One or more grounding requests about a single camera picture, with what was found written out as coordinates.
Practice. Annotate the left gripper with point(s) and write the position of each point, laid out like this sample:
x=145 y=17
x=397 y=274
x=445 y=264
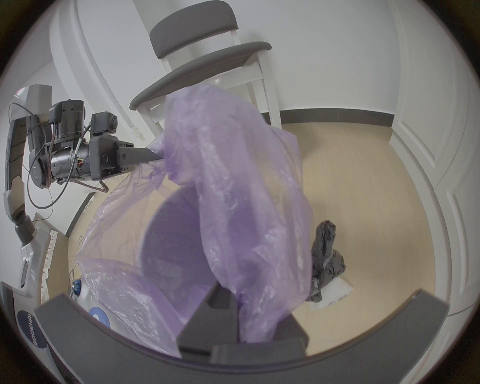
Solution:
x=103 y=157

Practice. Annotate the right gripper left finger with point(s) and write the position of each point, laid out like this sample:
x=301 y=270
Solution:
x=213 y=326

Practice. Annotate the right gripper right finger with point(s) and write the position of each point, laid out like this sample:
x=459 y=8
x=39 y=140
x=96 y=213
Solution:
x=296 y=339

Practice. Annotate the black plastic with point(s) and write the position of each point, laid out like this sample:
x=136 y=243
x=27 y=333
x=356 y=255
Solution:
x=324 y=255

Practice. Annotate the purple plastic bag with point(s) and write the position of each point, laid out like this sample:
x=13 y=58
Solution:
x=232 y=168

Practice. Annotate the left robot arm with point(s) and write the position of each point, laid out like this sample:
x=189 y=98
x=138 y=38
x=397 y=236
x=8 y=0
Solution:
x=67 y=120

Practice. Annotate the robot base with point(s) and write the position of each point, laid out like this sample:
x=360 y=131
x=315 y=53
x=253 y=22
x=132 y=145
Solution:
x=26 y=337

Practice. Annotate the white trash bin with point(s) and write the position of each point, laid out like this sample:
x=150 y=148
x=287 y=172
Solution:
x=168 y=232

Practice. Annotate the white printed wrapper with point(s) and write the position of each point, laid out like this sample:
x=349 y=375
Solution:
x=337 y=290

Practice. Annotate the grey and white chair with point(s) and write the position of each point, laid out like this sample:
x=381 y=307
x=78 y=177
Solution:
x=195 y=26

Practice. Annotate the white wardrobe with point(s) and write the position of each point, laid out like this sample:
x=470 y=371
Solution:
x=420 y=112

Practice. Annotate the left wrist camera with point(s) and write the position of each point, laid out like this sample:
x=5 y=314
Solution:
x=103 y=123

